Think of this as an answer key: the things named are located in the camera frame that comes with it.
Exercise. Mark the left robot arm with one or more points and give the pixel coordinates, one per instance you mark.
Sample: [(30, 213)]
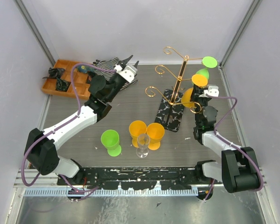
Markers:
[(42, 146)]

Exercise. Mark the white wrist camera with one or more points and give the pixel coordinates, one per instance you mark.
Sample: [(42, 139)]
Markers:
[(210, 91), (128, 73)]

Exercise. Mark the gold wine glass rack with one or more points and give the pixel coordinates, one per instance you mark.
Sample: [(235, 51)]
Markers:
[(171, 109)]

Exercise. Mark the orange wooden compartment tray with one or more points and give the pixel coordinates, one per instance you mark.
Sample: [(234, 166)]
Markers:
[(81, 81)]

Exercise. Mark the black crumpled cloth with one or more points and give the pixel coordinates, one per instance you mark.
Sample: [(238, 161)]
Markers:
[(54, 73)]

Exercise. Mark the black mounting base plate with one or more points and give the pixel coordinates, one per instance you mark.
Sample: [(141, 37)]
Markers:
[(140, 178)]

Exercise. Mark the striped black white cloth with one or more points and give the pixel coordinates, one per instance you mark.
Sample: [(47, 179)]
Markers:
[(109, 65)]

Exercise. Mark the dark crumpled cloth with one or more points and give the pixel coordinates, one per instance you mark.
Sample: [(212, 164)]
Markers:
[(62, 85)]

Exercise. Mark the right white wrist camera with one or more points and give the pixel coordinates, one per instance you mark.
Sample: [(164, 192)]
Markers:
[(210, 91)]

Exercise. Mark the blue patterned cloth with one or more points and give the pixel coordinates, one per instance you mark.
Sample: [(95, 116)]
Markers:
[(85, 68)]

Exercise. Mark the green plastic goblet front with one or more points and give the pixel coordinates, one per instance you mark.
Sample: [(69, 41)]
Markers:
[(111, 141)]

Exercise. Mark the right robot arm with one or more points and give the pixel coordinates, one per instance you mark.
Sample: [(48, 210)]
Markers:
[(238, 169)]

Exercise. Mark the orange plastic goblet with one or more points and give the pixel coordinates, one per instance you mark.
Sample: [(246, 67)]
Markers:
[(198, 81), (137, 128), (155, 131)]

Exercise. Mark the green plastic goblet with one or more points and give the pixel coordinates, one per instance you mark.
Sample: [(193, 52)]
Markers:
[(208, 62), (111, 141)]

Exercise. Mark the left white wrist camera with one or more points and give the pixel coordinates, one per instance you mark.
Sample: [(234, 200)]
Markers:
[(128, 73)]

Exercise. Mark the clear wine glass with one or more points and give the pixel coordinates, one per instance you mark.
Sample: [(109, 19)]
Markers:
[(143, 141)]

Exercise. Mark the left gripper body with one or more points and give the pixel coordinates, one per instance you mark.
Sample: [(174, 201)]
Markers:
[(117, 84)]

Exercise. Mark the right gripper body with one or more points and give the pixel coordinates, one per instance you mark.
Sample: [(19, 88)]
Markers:
[(202, 101)]

